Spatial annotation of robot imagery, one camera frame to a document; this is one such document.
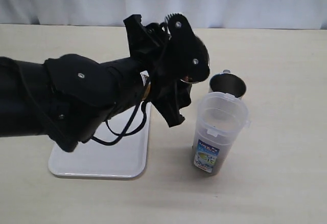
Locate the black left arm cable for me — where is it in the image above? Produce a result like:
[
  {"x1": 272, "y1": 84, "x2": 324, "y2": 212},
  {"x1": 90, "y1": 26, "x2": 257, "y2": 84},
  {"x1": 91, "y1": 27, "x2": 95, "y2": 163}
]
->
[{"x1": 91, "y1": 101, "x2": 146, "y2": 146}]

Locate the steel mug with pellets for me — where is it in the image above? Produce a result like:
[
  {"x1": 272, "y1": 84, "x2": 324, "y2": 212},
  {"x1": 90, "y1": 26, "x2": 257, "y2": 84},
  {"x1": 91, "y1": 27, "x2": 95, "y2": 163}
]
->
[{"x1": 178, "y1": 42, "x2": 212, "y2": 84}]

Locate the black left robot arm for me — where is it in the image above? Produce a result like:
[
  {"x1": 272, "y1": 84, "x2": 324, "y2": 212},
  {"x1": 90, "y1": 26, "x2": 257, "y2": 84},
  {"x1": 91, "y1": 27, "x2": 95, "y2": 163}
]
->
[{"x1": 1, "y1": 13, "x2": 210, "y2": 152}]

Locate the white curtain backdrop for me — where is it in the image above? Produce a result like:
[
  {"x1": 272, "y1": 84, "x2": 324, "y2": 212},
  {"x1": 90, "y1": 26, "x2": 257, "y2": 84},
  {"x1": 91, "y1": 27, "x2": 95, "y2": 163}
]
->
[{"x1": 1, "y1": 0, "x2": 326, "y2": 29}]

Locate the white plastic tray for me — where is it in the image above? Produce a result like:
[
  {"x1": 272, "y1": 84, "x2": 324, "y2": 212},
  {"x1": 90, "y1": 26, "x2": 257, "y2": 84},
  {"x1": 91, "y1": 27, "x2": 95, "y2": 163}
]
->
[{"x1": 48, "y1": 101, "x2": 151, "y2": 180}]

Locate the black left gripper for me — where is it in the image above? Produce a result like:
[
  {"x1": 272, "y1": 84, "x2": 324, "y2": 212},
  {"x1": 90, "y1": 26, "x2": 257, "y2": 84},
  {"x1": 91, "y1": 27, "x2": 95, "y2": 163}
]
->
[{"x1": 123, "y1": 13, "x2": 204, "y2": 127}]

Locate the clear plastic container with label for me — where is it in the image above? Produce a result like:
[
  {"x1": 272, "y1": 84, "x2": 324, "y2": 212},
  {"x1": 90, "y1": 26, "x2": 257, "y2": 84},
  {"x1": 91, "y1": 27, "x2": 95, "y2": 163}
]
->
[{"x1": 191, "y1": 92, "x2": 249, "y2": 175}]

